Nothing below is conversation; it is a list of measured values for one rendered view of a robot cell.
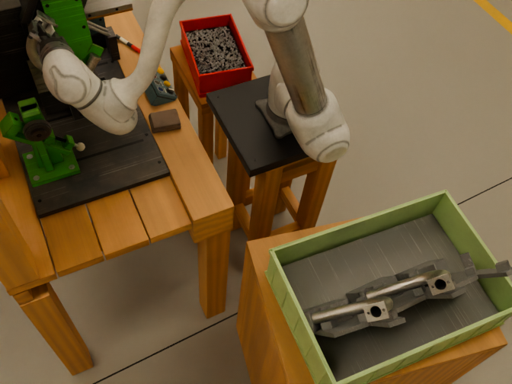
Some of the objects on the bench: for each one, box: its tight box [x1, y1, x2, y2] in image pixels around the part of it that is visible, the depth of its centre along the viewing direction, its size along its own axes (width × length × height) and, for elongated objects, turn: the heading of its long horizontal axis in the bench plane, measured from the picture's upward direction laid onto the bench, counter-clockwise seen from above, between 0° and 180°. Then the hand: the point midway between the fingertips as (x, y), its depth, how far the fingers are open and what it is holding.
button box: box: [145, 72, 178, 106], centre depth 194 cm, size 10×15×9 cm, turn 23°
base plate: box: [2, 43, 170, 219], centre depth 196 cm, size 42×110×2 cm, turn 23°
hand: (43, 26), depth 161 cm, fingers closed on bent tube, 3 cm apart
